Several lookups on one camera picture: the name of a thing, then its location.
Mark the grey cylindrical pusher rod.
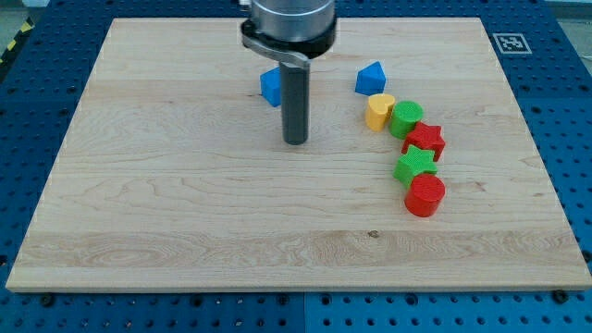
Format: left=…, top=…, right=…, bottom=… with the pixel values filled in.
left=279, top=62, right=309, bottom=145

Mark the yellow heart block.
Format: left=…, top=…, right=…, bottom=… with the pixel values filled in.
left=364, top=93, right=396, bottom=131

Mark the blue cube block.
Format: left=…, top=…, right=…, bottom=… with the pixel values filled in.
left=260, top=68, right=281, bottom=107

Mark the blue pentagon block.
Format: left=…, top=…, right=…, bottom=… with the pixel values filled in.
left=354, top=61, right=387, bottom=96

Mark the green cylinder block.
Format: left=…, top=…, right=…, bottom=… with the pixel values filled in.
left=388, top=101, right=424, bottom=140

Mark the red star block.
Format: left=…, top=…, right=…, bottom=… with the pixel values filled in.
left=401, top=121, right=446, bottom=162

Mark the green star block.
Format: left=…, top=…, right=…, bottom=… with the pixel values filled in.
left=392, top=144, right=438, bottom=189

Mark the wooden board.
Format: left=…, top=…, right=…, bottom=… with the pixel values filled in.
left=6, top=18, right=591, bottom=293

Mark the red cylinder block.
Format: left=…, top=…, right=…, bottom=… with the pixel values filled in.
left=404, top=174, right=446, bottom=217

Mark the white fiducial marker tag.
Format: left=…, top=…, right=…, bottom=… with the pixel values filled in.
left=493, top=32, right=532, bottom=55

